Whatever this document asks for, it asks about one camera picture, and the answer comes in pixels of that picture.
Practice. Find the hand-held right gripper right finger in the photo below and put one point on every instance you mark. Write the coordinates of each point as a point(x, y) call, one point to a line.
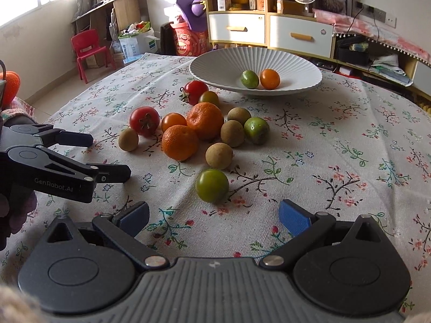
point(293, 220)

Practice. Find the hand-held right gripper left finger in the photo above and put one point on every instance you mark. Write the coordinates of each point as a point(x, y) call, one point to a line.
point(134, 216)

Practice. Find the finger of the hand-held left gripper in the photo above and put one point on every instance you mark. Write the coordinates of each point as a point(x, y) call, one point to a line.
point(112, 174)
point(74, 139)

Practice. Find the large orange mandarin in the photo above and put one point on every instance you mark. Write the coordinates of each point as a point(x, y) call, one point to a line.
point(205, 120)

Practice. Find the white ribbed bowl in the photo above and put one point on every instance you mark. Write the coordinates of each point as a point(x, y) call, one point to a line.
point(219, 64)

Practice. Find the brown kiwi left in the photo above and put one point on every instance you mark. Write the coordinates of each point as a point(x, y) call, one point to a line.
point(128, 139)

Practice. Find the red tomato with dry calyx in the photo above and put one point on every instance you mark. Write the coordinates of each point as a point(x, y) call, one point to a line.
point(144, 121)

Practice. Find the small orange tomato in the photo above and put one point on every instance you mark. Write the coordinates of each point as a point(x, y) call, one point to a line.
point(173, 120)

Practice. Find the orange foam ball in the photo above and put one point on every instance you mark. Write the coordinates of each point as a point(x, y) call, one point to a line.
point(10, 85)

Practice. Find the floral tablecloth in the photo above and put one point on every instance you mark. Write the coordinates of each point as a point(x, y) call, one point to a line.
point(336, 141)

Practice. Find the red plastic chair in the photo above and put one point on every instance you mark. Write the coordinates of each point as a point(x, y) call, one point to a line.
point(84, 42)

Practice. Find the brown longan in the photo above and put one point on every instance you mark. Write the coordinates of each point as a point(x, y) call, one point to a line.
point(232, 133)
point(239, 113)
point(219, 155)

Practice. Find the red tomato with green stem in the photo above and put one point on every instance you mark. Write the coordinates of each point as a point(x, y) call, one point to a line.
point(194, 91)

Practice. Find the green and orange tomato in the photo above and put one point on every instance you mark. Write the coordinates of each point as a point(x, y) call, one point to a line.
point(209, 98)

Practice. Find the wooden desk with hutch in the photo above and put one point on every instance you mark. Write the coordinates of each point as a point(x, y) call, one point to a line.
point(126, 10)

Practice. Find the round orange tomato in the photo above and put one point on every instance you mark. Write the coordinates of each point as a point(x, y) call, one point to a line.
point(270, 79)

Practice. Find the small green tomato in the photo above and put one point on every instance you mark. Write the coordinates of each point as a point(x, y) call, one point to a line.
point(250, 79)

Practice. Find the black box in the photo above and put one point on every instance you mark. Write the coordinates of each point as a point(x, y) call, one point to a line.
point(350, 55)

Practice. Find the purple plush toy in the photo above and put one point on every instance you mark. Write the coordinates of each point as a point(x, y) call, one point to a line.
point(190, 3)

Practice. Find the pile of papers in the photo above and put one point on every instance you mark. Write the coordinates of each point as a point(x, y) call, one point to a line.
point(387, 66)

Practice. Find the white drawer with round sticker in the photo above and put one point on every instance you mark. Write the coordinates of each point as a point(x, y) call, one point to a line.
point(286, 28)

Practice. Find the low wooden cabinet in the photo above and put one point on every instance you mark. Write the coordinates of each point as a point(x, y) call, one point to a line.
point(421, 74)

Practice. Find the white carton on shelf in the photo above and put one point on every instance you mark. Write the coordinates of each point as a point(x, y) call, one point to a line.
point(223, 0)

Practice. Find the pink patterned cloth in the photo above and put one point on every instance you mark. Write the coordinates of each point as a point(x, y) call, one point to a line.
point(387, 37)

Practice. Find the cardboard box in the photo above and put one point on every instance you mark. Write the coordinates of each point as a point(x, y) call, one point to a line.
point(286, 6)

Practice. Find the wooden cabinet with shelves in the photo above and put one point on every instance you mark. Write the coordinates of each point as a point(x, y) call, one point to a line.
point(267, 6)

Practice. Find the white wall socket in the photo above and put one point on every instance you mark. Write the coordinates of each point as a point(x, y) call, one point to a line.
point(391, 20)

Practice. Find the grey wall socket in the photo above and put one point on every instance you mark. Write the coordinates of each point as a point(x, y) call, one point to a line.
point(380, 14)

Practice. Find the black wall socket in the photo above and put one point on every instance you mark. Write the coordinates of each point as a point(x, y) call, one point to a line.
point(359, 5)

